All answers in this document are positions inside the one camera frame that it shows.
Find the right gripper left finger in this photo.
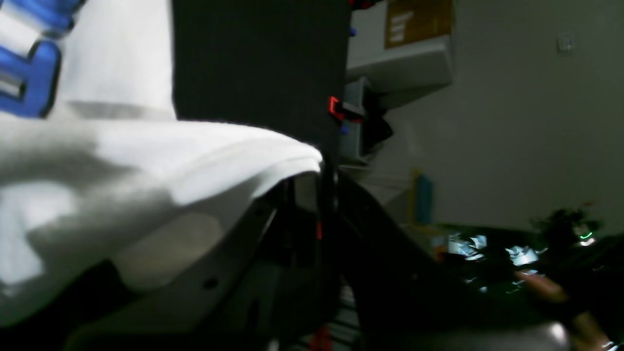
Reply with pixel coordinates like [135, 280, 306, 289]
[64, 171, 337, 351]

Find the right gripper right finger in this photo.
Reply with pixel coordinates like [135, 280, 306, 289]
[322, 166, 573, 351]

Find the white printed t-shirt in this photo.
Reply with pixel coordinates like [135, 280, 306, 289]
[1, 0, 323, 328]

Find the grey shelf unit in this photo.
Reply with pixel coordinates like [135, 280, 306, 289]
[339, 77, 393, 164]

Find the red clamp top right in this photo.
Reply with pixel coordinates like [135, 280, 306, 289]
[329, 96, 366, 123]

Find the black table cloth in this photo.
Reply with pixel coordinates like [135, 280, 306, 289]
[172, 0, 351, 156]

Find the brown sign on wall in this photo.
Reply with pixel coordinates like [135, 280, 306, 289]
[384, 0, 454, 49]

